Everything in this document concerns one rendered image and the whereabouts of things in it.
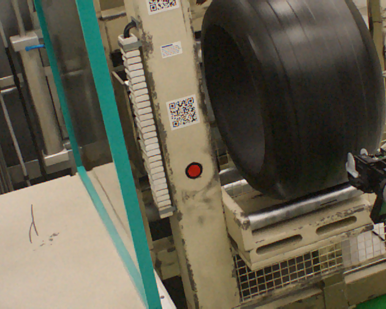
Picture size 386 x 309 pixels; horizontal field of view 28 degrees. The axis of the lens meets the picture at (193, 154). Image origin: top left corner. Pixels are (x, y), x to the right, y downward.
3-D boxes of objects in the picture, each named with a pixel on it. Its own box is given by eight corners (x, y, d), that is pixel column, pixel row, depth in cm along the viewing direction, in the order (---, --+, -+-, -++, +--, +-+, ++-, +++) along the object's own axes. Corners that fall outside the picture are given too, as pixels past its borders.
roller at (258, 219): (239, 226, 200) (246, 236, 196) (238, 213, 198) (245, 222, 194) (358, 187, 208) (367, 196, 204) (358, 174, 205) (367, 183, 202)
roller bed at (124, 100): (142, 176, 233) (122, 84, 221) (130, 159, 246) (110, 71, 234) (203, 157, 237) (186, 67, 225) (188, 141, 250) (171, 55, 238)
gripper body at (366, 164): (380, 146, 177) (410, 164, 166) (383, 179, 180) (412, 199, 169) (351, 155, 175) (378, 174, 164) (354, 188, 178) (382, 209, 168)
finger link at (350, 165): (347, 144, 185) (366, 157, 176) (348, 166, 187) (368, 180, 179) (335, 148, 184) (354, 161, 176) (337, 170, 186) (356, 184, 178)
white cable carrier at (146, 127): (160, 218, 196) (122, 40, 177) (155, 210, 201) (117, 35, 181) (176, 213, 197) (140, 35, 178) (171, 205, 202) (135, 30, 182)
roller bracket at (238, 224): (244, 254, 193) (239, 220, 189) (194, 192, 228) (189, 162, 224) (257, 250, 194) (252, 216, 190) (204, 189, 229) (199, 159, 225)
